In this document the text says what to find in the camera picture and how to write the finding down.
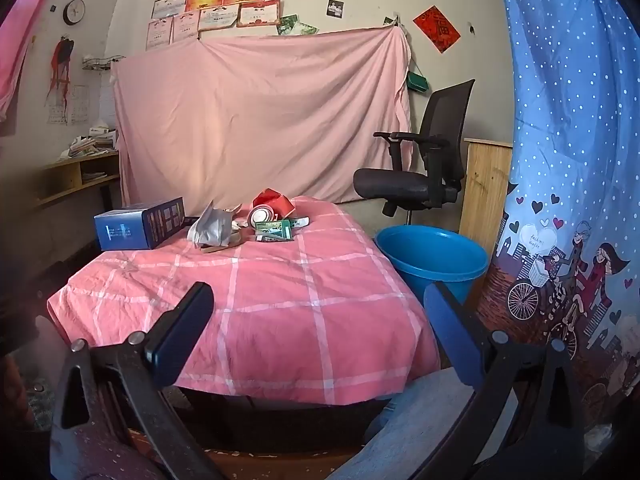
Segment silver wrapper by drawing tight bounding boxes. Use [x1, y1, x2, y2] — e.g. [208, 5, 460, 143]
[187, 201, 243, 253]

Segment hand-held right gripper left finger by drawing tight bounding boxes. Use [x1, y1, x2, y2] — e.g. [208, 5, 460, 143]
[50, 282, 226, 480]

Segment pink checked tablecloth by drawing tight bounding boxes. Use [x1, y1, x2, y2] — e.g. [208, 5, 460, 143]
[47, 196, 441, 406]

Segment red tassel ornament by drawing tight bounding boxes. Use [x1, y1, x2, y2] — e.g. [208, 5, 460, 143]
[45, 35, 76, 106]

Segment blue plastic basin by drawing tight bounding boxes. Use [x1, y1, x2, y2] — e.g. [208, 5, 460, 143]
[375, 225, 489, 306]

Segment wooden cabinet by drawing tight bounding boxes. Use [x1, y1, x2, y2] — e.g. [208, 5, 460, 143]
[459, 137, 515, 248]

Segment person's right leg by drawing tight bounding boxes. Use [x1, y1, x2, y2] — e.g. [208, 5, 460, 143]
[330, 367, 521, 480]

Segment green hanging bag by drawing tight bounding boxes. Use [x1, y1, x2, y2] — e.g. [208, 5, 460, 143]
[406, 57, 430, 93]

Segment pink hanging sheet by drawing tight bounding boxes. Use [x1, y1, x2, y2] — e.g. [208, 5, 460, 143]
[111, 25, 413, 208]

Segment red diamond wall poster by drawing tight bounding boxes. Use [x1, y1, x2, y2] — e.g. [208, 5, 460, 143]
[413, 6, 462, 54]

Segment green photo prints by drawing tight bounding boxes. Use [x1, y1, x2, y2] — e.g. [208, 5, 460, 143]
[277, 14, 319, 37]

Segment wooden shelf desk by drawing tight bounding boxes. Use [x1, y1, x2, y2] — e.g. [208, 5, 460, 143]
[32, 150, 121, 208]

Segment blue carton box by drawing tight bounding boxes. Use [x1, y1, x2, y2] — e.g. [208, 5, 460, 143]
[94, 197, 186, 251]

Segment pink curtain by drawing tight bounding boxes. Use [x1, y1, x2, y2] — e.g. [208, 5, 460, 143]
[0, 0, 66, 121]

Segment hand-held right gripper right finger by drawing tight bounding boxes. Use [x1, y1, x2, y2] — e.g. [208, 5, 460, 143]
[415, 282, 588, 480]

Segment black office chair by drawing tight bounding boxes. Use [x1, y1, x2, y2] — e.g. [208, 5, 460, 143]
[353, 79, 476, 226]

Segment wire wall rack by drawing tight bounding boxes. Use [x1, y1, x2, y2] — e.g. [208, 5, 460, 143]
[82, 54, 126, 73]

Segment crushed red paper cup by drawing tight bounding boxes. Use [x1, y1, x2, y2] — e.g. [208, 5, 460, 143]
[252, 188, 296, 216]

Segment stack of books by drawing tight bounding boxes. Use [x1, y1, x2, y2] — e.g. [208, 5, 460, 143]
[67, 135, 118, 158]

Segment blue dotted printed curtain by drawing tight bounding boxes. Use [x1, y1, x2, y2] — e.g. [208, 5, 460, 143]
[475, 0, 640, 436]

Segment group of wall certificates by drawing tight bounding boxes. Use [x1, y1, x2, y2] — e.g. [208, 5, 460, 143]
[146, 0, 315, 51]

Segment wall calendar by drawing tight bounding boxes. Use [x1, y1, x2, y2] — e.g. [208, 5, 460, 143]
[47, 85, 90, 126]

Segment white round can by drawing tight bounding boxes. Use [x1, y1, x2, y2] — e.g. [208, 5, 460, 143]
[247, 205, 281, 228]

